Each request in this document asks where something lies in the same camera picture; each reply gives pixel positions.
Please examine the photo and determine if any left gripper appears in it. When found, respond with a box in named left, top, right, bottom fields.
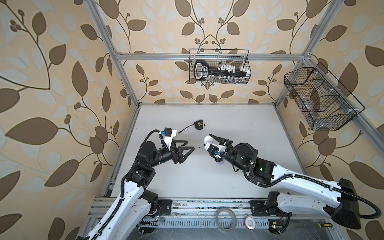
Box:
left=147, top=138, right=194, bottom=170

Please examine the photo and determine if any white round earbud case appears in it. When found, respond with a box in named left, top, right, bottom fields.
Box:
left=204, top=135, right=214, bottom=146

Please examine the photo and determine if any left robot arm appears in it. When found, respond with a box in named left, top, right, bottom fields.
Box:
left=85, top=128, right=195, bottom=240

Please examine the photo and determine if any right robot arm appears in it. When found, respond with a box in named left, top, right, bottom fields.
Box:
left=204, top=134, right=382, bottom=230

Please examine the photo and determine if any black yellow tape measure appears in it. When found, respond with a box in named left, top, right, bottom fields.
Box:
left=178, top=120, right=205, bottom=134

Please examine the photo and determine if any grey tape roll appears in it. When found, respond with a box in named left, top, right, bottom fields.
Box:
left=215, top=207, right=238, bottom=232

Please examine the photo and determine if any black socket set holder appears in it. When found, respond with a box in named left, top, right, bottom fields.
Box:
left=192, top=60, right=251, bottom=81

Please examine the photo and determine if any small white tape roll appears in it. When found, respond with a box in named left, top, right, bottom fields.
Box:
left=244, top=217, right=256, bottom=230

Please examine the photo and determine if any black yellow screwdriver right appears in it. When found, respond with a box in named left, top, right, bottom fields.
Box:
left=318, top=223, right=333, bottom=229

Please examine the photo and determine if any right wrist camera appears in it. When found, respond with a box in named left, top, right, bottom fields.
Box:
left=208, top=144, right=226, bottom=159

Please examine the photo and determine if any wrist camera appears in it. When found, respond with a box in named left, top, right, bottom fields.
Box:
left=159, top=128, right=177, bottom=151
left=208, top=144, right=226, bottom=159

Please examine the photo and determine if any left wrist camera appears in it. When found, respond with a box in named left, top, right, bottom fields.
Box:
left=159, top=128, right=177, bottom=151

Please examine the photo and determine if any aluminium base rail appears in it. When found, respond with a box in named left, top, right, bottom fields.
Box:
left=86, top=197, right=338, bottom=219

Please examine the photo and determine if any rear wire basket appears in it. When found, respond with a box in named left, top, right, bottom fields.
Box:
left=189, top=48, right=252, bottom=85

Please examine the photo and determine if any wire basket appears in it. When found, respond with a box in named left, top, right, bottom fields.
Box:
left=189, top=48, right=252, bottom=85
left=284, top=63, right=366, bottom=131

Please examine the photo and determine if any right side wire basket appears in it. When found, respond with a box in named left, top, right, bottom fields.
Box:
left=284, top=63, right=366, bottom=131

